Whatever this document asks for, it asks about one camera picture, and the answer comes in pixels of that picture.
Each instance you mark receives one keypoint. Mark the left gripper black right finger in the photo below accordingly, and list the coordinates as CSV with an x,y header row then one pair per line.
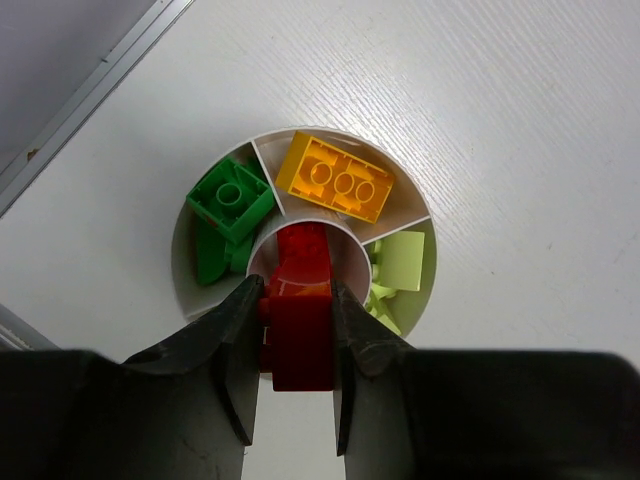
x,y
407,413

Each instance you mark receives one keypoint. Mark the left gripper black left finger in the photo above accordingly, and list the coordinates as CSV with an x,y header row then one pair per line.
x,y
183,408

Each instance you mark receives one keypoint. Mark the lime lego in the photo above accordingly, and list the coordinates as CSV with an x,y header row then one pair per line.
x,y
377,308
397,260

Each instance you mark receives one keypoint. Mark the red rectangular lego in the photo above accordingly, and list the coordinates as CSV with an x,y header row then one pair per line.
x,y
296,312

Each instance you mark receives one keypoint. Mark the dark green long lego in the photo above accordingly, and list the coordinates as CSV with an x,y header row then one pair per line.
x,y
216,256

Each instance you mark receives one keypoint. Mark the red sloped lego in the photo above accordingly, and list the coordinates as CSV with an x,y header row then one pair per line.
x,y
303,252

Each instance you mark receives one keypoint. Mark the dark green square lego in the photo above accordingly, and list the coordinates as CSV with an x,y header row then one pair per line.
x,y
232,199

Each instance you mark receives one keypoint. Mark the orange long lego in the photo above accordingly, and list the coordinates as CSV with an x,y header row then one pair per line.
x,y
326,175

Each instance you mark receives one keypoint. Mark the white round divided container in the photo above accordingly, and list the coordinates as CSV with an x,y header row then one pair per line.
x,y
377,224

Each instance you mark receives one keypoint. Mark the aluminium table edge rail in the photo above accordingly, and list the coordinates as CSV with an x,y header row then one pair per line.
x,y
59,61

